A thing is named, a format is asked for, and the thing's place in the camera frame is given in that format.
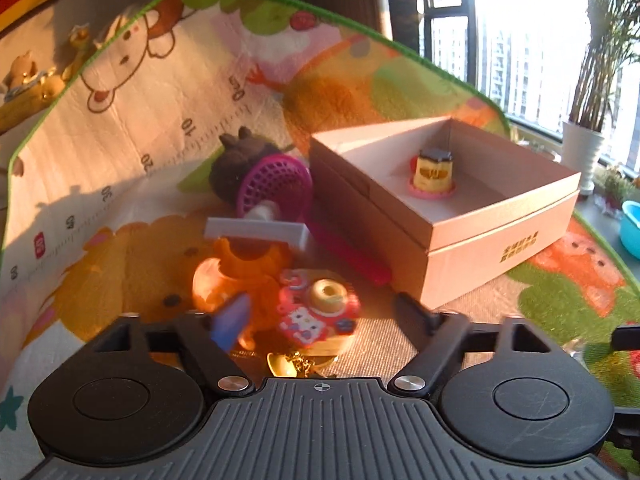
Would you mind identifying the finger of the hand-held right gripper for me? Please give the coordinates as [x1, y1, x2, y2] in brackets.
[612, 327, 640, 353]

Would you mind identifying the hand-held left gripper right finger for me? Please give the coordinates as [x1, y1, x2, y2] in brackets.
[387, 292, 568, 401]

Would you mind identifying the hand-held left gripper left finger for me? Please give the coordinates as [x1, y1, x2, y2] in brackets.
[92, 294, 256, 396]

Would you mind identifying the orange jagged toy cup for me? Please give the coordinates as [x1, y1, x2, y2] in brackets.
[215, 236, 292, 281]

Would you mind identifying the pale cardboard box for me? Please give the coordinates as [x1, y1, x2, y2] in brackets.
[309, 116, 582, 310]

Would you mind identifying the red patterned round toy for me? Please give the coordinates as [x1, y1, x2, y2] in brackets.
[276, 270, 362, 350]

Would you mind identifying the grey plastic toy bar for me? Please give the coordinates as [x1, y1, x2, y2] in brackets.
[204, 216, 311, 252]

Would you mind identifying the yellow pudding toy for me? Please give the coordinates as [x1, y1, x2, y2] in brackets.
[407, 147, 458, 200]

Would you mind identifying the pink plastic toy strainer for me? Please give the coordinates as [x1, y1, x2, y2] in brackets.
[236, 155, 393, 287]

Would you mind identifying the dark brown plush toy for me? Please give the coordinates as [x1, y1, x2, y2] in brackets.
[208, 126, 287, 209]

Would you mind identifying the blue plastic bowl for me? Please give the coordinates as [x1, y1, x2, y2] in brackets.
[619, 200, 640, 261]

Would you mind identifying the small green potted plant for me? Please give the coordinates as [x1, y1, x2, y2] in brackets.
[592, 162, 640, 211]

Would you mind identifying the tall white plant pot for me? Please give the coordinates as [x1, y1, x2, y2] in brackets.
[561, 0, 640, 195]

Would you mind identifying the cartoon printed play mat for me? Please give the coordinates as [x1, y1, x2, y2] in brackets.
[0, 0, 640, 461]

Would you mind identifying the long yellow plush cushion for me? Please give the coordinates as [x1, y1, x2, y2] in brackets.
[0, 76, 66, 133]

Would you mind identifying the dark curtain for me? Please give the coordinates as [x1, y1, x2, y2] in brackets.
[345, 0, 426, 56]

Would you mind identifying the brown plush bear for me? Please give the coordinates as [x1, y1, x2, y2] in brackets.
[2, 51, 42, 92]

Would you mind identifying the gold keychain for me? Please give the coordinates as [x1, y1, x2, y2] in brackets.
[267, 352, 341, 378]

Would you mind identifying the black window frame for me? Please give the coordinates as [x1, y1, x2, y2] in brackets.
[419, 0, 640, 171]

